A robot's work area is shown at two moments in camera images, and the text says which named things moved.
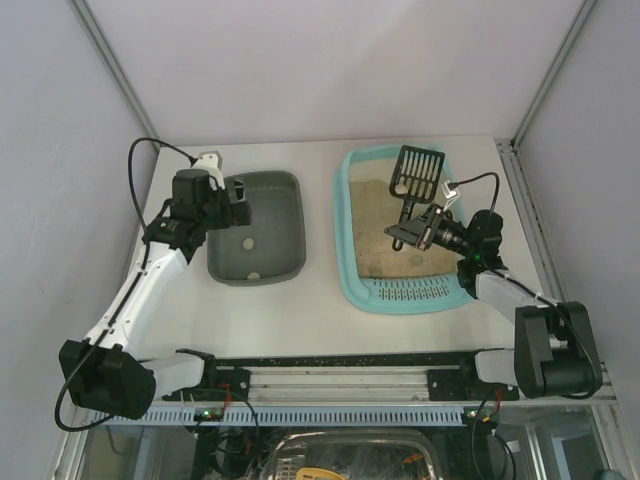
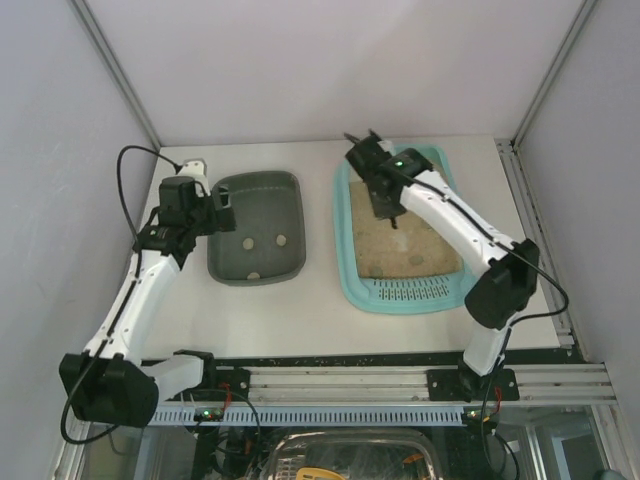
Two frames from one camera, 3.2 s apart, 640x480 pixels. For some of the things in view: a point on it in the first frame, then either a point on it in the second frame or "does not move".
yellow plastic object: [317, 473] does not move
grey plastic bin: [273, 247] does not move
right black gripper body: [426, 230] → [385, 201]
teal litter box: [372, 272] does not move
